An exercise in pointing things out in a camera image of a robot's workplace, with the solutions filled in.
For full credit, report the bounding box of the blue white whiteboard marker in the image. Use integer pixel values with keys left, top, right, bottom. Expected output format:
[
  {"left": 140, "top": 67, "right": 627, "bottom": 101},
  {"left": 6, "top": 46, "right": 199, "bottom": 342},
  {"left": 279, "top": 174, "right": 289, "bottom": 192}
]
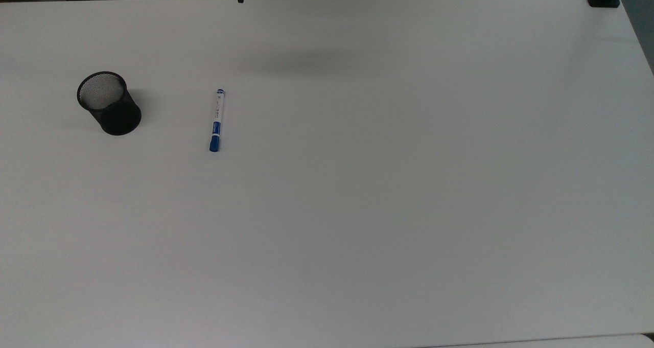
[{"left": 208, "top": 88, "right": 226, "bottom": 153}]

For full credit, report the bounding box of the black mesh pen cup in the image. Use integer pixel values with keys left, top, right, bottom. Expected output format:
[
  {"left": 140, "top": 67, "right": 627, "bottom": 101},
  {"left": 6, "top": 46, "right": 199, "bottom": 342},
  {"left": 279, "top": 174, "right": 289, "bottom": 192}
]
[{"left": 76, "top": 71, "right": 142, "bottom": 136}]

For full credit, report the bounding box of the white adjacent table edge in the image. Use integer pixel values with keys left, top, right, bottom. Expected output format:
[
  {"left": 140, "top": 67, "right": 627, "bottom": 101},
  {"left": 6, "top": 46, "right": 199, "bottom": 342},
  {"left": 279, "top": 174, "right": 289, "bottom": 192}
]
[{"left": 419, "top": 334, "right": 654, "bottom": 348}]

